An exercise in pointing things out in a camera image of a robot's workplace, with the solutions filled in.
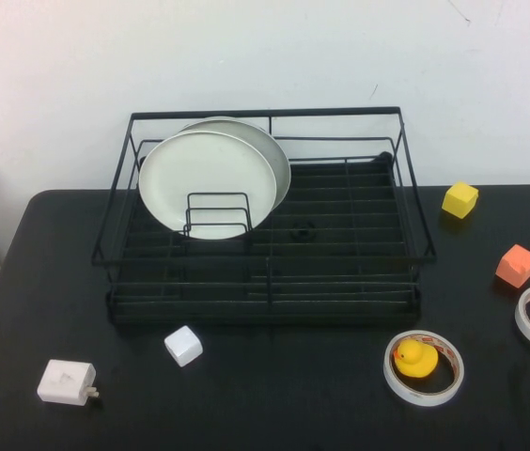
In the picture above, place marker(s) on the white round plate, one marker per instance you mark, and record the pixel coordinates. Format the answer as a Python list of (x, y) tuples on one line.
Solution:
[(199, 174)]

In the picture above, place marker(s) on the yellow rubber duck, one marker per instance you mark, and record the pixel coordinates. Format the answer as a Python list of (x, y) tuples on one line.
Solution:
[(417, 359)]

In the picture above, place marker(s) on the white cube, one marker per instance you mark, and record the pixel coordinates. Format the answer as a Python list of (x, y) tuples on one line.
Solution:
[(182, 346)]

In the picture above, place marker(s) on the white power adapter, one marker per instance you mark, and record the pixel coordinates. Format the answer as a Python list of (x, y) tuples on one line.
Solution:
[(65, 380)]

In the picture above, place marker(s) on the orange cube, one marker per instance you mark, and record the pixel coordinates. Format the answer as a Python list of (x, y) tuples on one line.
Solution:
[(516, 268)]

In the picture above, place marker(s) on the grey round plate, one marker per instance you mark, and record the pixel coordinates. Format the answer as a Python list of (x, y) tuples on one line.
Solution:
[(274, 155)]

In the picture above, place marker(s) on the yellow cube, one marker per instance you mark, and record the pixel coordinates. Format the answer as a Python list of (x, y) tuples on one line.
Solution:
[(460, 199)]

